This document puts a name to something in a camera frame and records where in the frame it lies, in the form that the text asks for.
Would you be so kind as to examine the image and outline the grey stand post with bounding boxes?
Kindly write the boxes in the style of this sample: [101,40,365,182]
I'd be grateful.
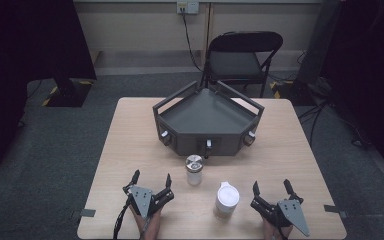
[296,0,344,85]

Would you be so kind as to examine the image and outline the dark grey corner rack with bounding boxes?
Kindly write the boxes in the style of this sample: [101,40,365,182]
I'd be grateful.
[152,79,266,160]

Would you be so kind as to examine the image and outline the person's left hand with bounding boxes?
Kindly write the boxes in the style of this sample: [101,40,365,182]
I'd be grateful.
[129,203,163,240]

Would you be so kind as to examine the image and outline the black curtain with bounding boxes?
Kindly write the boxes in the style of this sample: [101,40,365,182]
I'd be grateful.
[322,0,384,186]
[0,0,98,179]

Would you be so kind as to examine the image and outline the white wall socket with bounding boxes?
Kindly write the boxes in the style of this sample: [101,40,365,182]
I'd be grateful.
[176,0,200,15]

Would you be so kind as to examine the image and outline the black power cable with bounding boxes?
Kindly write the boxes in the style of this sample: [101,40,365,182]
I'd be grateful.
[180,9,204,73]

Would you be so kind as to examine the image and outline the black folding chair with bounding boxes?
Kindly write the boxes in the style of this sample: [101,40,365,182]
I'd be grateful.
[200,30,284,99]

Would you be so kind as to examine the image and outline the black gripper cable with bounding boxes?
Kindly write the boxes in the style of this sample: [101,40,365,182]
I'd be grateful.
[112,196,132,240]

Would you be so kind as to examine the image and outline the black floor cables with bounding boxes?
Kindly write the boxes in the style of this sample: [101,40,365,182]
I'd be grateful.
[297,99,372,150]

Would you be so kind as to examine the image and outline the black stand base striped tape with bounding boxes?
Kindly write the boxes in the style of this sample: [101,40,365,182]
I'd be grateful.
[41,77,94,108]
[269,79,318,106]

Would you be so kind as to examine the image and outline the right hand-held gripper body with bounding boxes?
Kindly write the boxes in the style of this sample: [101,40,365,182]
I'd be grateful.
[249,193,311,238]

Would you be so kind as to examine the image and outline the grey table edge bracket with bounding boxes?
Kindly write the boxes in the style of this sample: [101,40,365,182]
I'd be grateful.
[71,208,97,220]
[323,204,350,219]

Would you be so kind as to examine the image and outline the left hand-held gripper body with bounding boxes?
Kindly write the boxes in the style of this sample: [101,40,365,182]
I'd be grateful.
[122,181,175,220]

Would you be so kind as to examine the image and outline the glass jar with silver lid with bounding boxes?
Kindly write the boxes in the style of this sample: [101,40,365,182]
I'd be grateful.
[184,154,204,187]

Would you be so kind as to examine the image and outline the person's right hand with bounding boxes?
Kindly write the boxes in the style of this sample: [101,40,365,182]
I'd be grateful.
[261,216,295,240]

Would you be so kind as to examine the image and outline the spice jar with white lid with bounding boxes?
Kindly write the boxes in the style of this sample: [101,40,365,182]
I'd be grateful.
[213,181,241,220]

